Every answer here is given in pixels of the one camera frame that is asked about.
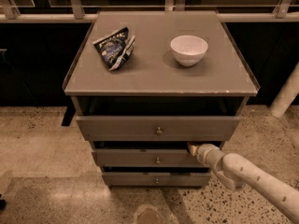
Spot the white ceramic bowl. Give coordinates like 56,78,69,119
170,35,208,66

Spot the grey top drawer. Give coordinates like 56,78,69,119
76,116,240,142

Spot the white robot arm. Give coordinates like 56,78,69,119
187,142,299,224

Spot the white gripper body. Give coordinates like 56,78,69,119
196,144,224,167

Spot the white diagonal post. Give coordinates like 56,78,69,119
269,63,299,118

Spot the grey wooden drawer cabinet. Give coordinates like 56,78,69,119
64,11,259,177

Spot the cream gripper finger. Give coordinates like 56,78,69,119
187,142,199,156

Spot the blue crumpled chip bag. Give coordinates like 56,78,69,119
93,27,135,71

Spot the grey drawer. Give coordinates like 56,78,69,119
103,172,210,187
92,149,205,168
76,116,240,142

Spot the metal window railing frame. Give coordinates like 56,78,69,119
0,0,299,22

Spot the grey bottom drawer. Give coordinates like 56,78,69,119
103,172,210,187

